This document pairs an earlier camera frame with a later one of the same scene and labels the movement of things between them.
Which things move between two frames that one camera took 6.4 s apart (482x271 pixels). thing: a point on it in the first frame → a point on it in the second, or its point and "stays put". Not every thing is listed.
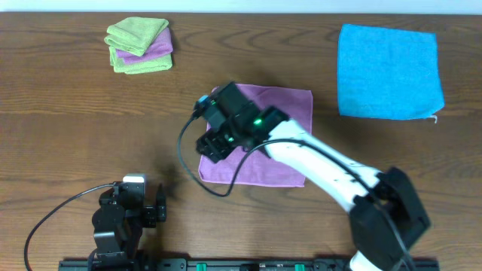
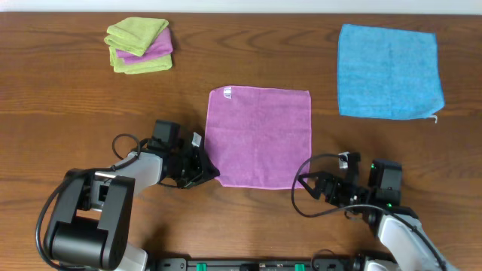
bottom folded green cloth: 149,65 stays put
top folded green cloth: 134,35 stays put
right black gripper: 212,143 → 330,188
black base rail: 142,264 stays put
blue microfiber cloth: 388,74 stays put
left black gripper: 149,215 → 193,162
